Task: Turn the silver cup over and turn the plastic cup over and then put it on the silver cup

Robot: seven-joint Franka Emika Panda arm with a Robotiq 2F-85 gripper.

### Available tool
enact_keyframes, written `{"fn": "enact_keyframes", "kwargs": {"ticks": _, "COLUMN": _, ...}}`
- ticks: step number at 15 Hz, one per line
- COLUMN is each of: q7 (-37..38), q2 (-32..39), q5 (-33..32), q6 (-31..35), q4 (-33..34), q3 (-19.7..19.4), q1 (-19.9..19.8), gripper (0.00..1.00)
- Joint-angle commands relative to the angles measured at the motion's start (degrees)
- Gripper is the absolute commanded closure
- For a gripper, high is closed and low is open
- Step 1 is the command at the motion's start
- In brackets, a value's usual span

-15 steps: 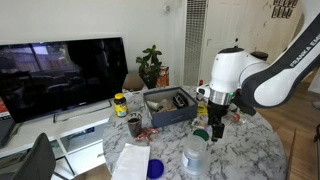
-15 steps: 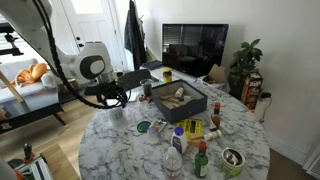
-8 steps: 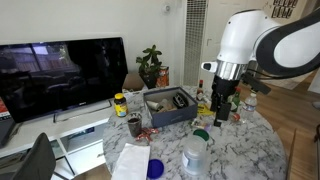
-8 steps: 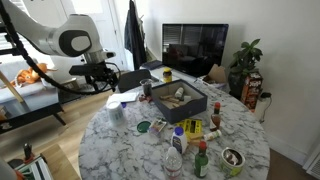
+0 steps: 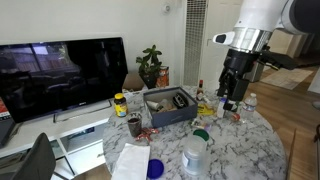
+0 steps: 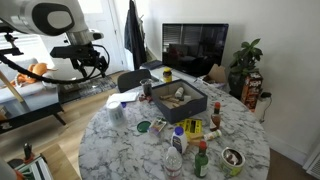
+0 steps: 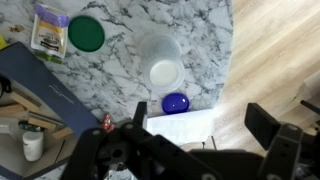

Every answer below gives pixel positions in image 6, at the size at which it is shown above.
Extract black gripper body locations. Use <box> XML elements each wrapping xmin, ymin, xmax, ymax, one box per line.
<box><xmin>49</xmin><ymin>43</ymin><xmax>101</xmax><ymax>62</ymax></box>

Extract clear plastic cup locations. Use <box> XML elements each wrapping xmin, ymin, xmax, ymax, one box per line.
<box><xmin>105</xmin><ymin>99</ymin><xmax>128</xmax><ymax>128</ymax></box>

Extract glass cup with dark contents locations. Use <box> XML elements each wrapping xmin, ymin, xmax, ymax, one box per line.
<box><xmin>139</xmin><ymin>78</ymin><xmax>154</xmax><ymax>98</ymax></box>

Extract dark patterned floor rug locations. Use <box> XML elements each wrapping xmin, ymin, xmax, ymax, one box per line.
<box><xmin>58</xmin><ymin>75</ymin><xmax>118</xmax><ymax>105</ymax></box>

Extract black chair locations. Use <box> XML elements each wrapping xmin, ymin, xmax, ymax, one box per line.
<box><xmin>117</xmin><ymin>68</ymin><xmax>153</xmax><ymax>94</ymax></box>

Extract white paper napkin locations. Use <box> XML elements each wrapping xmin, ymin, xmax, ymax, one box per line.
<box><xmin>106</xmin><ymin>91</ymin><xmax>141</xmax><ymax>105</ymax></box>

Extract dark hanging coat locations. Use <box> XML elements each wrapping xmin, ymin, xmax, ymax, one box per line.
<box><xmin>123</xmin><ymin>0</ymin><xmax>148</xmax><ymax>71</ymax></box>

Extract orange plush toy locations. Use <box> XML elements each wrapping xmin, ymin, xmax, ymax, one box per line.
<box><xmin>9</xmin><ymin>62</ymin><xmax>58</xmax><ymax>89</ymax></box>

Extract dark laptop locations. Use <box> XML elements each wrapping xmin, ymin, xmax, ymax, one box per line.
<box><xmin>139</xmin><ymin>59</ymin><xmax>164</xmax><ymax>71</ymax></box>

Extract red candy wrappers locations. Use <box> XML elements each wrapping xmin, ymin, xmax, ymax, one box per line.
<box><xmin>138</xmin><ymin>94</ymin><xmax>153</xmax><ymax>103</ymax></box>

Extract black low table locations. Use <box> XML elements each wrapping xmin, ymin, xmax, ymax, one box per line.
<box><xmin>0</xmin><ymin>83</ymin><xmax>68</xmax><ymax>134</ymax></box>

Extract black metal stand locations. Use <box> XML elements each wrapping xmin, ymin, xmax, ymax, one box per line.
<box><xmin>0</xmin><ymin>31</ymin><xmax>25</xmax><ymax>57</ymax></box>

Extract green round lid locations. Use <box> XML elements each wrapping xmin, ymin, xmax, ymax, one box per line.
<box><xmin>136</xmin><ymin>120</ymin><xmax>152</xmax><ymax>134</ymax></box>

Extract small clear jar purple lid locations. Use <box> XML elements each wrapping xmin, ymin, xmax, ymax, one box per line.
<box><xmin>148</xmin><ymin>117</ymin><xmax>168</xmax><ymax>135</ymax></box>

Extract small white bottle in box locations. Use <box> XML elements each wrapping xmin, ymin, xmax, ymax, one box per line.
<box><xmin>174</xmin><ymin>87</ymin><xmax>185</xmax><ymax>100</ymax></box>

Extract black flat screen television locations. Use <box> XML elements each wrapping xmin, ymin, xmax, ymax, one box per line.
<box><xmin>161</xmin><ymin>23</ymin><xmax>230</xmax><ymax>78</ymax></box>

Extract navy blue cardboard box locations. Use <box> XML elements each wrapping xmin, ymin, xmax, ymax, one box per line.
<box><xmin>152</xmin><ymin>78</ymin><xmax>208</xmax><ymax>125</ymax></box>

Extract yellow flat package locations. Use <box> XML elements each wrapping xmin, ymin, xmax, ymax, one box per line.
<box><xmin>175</xmin><ymin>118</ymin><xmax>204</xmax><ymax>139</ymax></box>

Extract white bottle blue cap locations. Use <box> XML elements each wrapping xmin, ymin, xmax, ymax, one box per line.
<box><xmin>170</xmin><ymin>126</ymin><xmax>189</xmax><ymax>155</ymax></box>

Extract open brown cardboard box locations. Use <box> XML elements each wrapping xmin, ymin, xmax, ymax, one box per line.
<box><xmin>203</xmin><ymin>63</ymin><xmax>228</xmax><ymax>84</ymax></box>

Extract small beige wooden piece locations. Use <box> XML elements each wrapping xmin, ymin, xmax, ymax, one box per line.
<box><xmin>187</xmin><ymin>133</ymin><xmax>205</xmax><ymax>146</ymax></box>

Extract clear plastic water bottle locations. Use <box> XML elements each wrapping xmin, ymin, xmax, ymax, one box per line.
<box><xmin>164</xmin><ymin>146</ymin><xmax>184</xmax><ymax>180</ymax></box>

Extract brown hot sauce bottle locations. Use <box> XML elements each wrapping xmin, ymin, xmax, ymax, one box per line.
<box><xmin>209</xmin><ymin>101</ymin><xmax>222</xmax><ymax>132</ymax></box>

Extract small white bottle green cap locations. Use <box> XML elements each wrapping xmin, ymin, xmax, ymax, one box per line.
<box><xmin>203</xmin><ymin>129</ymin><xmax>223</xmax><ymax>142</ymax></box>

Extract green glass bottle red cap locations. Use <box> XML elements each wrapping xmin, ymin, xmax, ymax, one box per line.
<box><xmin>194</xmin><ymin>140</ymin><xmax>210</xmax><ymax>179</ymax></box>

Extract green potted plant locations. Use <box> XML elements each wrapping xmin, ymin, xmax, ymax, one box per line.
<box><xmin>228</xmin><ymin>38</ymin><xmax>264</xmax><ymax>99</ymax></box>

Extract orange carton box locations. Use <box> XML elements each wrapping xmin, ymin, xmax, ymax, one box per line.
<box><xmin>240</xmin><ymin>71</ymin><xmax>264</xmax><ymax>113</ymax></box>

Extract green tin can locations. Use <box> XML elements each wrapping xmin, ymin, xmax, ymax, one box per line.
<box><xmin>219</xmin><ymin>147</ymin><xmax>246</xmax><ymax>178</ymax></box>

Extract white box with black adapter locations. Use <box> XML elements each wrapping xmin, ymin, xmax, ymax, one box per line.
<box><xmin>253</xmin><ymin>92</ymin><xmax>273</xmax><ymax>123</ymax></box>

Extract white floor vent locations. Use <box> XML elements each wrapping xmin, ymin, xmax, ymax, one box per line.
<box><xmin>302</xmin><ymin>143</ymin><xmax>320</xmax><ymax>180</ymax></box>

